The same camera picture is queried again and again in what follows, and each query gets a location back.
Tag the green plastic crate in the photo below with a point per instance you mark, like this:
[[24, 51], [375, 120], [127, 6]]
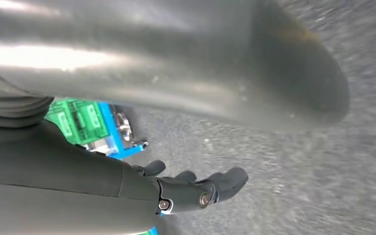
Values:
[[90, 123], [60, 120]]

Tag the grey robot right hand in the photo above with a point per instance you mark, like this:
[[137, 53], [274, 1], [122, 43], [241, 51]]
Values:
[[61, 181]]

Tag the blue steel shelf rack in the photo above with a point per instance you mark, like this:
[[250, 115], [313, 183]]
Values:
[[108, 123]]

